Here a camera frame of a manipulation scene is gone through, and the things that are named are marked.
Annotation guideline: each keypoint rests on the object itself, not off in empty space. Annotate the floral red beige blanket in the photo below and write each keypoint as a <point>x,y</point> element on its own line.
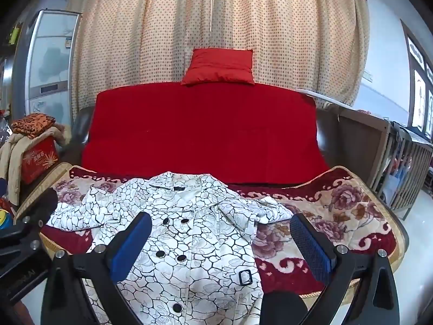
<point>355,216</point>

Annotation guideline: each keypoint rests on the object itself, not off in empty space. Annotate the dark leather sofa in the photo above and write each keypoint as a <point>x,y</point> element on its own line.
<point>76,135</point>

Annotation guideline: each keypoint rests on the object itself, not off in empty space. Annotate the beige jacket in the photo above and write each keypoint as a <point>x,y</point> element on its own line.
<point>13,166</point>

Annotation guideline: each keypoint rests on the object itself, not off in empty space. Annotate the red pillow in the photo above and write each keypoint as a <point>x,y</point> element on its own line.
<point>218,67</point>

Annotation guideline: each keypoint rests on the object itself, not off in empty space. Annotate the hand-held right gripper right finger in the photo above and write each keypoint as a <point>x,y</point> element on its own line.
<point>311,249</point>

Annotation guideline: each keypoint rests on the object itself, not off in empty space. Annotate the yellow-green bottle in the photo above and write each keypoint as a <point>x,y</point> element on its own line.
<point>15,34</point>

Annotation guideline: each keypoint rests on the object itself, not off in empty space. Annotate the red cardboard box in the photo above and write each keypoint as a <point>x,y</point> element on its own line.
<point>37,162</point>

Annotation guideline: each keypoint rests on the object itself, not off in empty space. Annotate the white wall socket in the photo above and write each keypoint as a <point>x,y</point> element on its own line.
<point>368,76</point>

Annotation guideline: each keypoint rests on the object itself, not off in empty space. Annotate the red sofa cover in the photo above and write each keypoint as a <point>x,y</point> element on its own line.
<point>203,135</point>

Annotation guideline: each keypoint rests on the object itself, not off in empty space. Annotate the orange black patterned folded cloth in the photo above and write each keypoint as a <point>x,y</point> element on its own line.
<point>33,125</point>

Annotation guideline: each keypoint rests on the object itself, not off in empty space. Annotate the beige dotted curtain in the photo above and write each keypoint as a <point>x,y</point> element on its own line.
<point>152,40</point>

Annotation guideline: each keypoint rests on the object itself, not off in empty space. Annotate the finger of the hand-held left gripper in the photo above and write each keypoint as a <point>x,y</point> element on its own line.
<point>42,206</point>

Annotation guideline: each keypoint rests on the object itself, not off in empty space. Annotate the clear plastic bag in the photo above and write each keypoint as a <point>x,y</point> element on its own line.
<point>6,128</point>

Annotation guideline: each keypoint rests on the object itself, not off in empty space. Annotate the white black-veined patterned coat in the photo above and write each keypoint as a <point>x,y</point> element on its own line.
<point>203,243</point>

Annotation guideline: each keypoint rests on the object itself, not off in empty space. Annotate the white rod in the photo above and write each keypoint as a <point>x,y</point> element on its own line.
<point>318,95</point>

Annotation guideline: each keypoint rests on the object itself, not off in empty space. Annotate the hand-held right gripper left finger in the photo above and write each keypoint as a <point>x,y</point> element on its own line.
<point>132,243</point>

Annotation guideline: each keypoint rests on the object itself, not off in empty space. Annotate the wooden baby crib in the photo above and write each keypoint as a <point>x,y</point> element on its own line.
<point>406,176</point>

